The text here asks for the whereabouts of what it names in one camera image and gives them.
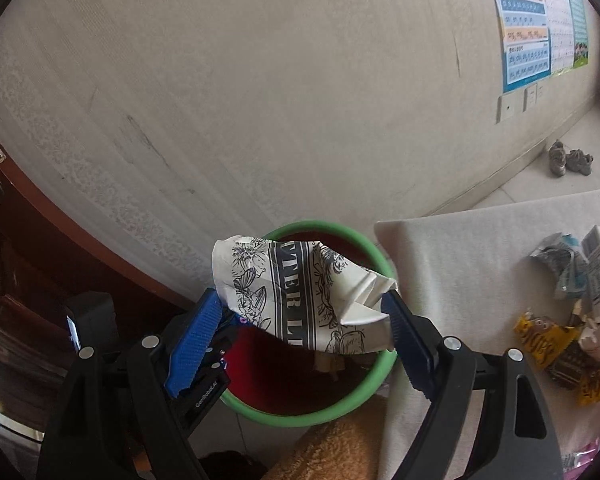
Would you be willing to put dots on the yellow snack wrapper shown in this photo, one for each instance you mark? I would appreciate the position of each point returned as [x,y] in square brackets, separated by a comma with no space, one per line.
[597,387]
[535,337]

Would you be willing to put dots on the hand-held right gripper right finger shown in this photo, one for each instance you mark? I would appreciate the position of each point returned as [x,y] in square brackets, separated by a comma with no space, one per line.
[410,345]

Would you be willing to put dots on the brown snack wrapper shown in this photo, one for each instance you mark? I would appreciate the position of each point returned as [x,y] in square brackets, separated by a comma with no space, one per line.
[572,362]

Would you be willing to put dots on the white wall switch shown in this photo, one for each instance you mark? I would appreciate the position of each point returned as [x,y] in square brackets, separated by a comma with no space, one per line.
[534,96]

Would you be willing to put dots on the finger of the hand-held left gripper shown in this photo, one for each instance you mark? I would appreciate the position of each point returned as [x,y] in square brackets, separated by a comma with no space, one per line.
[210,392]

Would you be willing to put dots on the white floral print paper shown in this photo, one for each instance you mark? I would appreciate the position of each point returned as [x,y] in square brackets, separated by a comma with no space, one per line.
[300,285]

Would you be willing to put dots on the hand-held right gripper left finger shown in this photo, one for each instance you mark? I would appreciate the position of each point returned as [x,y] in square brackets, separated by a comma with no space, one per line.
[197,342]

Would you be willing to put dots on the tan fluffy cloth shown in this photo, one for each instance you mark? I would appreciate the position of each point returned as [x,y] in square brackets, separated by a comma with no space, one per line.
[330,445]

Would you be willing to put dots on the crumpled beige paper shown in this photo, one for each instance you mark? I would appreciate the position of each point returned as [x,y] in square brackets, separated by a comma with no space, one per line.
[330,365]

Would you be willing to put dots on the red bin with green rim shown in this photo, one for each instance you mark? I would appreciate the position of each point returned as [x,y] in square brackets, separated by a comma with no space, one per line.
[280,382]

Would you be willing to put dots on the white wall socket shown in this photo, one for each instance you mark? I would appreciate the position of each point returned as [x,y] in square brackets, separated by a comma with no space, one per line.
[507,108]

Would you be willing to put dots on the pink patterned packet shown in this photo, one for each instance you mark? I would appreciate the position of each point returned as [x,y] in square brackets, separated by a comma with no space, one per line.
[585,455]

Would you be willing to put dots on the white wall chart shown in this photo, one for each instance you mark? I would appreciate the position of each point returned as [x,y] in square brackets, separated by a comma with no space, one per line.
[557,15]

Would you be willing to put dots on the grey shoe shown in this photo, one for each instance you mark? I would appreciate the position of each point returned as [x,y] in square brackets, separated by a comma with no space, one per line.
[580,162]
[558,159]

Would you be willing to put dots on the white tablecloth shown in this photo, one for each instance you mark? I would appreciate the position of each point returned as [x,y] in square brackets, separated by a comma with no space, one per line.
[455,270]

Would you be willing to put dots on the brown wooden door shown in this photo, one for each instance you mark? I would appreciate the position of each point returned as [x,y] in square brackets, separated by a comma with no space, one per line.
[40,260]

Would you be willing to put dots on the blue orange wall chart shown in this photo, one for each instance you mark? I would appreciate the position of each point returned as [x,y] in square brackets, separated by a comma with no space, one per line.
[522,20]

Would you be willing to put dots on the crumpled silver blue wrapper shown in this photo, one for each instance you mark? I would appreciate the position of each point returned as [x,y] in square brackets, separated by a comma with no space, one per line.
[555,260]

